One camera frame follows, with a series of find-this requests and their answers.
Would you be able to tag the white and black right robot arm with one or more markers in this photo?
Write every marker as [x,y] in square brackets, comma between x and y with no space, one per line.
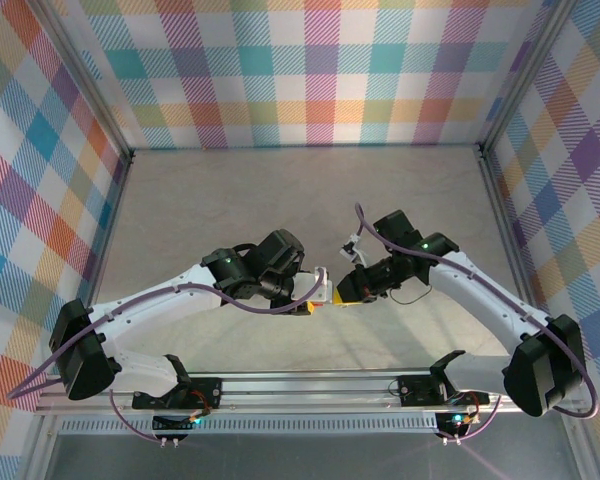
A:
[480,295]

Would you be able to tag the black controller board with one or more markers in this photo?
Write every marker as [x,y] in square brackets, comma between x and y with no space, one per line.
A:
[172,425]
[457,422]

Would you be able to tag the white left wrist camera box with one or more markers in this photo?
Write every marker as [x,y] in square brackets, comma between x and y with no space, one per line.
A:
[307,285]

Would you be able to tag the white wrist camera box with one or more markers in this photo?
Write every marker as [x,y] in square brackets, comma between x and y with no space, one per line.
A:
[307,285]
[355,250]

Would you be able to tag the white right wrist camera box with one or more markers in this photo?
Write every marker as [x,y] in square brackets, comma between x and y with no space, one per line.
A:
[355,250]

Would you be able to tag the aluminium mounting rail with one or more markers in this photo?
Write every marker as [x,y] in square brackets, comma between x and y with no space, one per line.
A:
[290,390]

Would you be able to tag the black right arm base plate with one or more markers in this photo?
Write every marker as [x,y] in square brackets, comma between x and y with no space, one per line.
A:
[420,389]

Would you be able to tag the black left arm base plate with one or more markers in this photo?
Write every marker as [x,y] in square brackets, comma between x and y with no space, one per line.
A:
[205,392]

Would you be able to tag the aluminium frame post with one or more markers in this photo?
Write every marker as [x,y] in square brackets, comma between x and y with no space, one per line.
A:
[85,75]
[525,75]

